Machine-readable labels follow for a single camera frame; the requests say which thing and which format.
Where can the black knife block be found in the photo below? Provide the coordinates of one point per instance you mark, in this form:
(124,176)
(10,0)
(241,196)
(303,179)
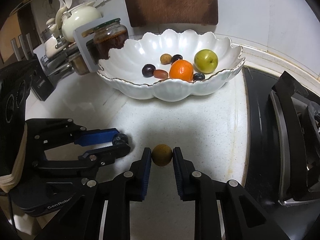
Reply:
(38,81)

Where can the glass jar green lid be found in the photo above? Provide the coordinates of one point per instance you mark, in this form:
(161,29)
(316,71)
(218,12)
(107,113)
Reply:
(108,35)

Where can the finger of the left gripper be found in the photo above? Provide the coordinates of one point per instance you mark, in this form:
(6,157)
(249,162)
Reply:
(95,136)
(105,155)

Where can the tan longan in bowl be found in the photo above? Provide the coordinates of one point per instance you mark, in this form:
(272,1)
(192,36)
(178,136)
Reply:
(165,59)

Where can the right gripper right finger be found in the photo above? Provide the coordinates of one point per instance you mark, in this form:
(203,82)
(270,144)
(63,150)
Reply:
(222,210)

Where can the dark wooden cutting board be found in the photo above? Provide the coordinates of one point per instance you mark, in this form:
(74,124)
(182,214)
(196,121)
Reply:
(148,12)

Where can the steel pot lower shelf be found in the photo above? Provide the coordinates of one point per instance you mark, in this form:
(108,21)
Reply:
(78,64)

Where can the blueberry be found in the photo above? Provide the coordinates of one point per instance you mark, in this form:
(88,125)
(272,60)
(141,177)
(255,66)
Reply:
(120,138)
(198,76)

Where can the white scalloped fruit bowl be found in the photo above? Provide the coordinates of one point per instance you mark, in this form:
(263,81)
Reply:
(123,69)

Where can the red jujube date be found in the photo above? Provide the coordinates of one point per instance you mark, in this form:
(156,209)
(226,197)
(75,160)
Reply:
(160,74)

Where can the black gas stove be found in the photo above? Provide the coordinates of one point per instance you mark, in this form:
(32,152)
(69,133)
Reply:
(283,151)

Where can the dark purple plum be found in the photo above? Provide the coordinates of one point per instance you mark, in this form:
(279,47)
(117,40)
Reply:
(176,58)

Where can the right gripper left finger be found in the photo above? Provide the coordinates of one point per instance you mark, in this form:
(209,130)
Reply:
(102,210)

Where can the orange tangerine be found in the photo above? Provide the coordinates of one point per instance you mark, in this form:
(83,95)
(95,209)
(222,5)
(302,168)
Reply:
(182,70)

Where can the cream ceramic teapot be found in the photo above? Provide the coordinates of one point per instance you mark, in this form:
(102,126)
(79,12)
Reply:
(69,20)

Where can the green yellow plum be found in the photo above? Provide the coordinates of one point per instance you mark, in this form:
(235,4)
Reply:
(206,61)

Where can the blueberry in bowl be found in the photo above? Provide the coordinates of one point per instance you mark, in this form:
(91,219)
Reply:
(198,76)

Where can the tan longan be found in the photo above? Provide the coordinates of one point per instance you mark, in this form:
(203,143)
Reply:
(165,59)
(161,155)

